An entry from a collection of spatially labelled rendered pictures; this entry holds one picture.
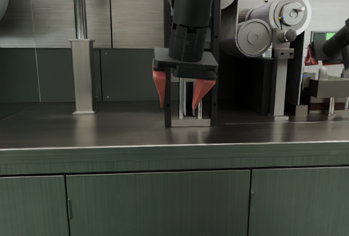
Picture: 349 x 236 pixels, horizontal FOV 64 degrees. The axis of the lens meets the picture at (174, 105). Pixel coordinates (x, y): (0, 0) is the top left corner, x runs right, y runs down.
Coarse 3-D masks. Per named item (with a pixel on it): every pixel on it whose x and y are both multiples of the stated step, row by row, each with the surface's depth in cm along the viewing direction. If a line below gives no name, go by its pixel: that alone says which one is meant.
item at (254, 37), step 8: (240, 24) 97; (248, 24) 95; (256, 24) 95; (264, 24) 95; (240, 32) 95; (248, 32) 95; (256, 32) 95; (264, 32) 96; (240, 40) 96; (248, 40) 95; (256, 40) 96; (264, 40) 96; (240, 48) 96; (248, 48) 96; (256, 48) 96; (264, 48) 96
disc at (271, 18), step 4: (276, 0) 93; (280, 0) 93; (304, 0) 94; (272, 4) 94; (276, 4) 94; (308, 4) 94; (272, 8) 94; (308, 8) 95; (272, 12) 94; (308, 12) 95; (272, 16) 94; (308, 16) 95; (272, 20) 95; (308, 20) 95; (272, 24) 95; (304, 24) 96; (272, 28) 95; (300, 28) 96; (304, 28) 96; (300, 32) 96
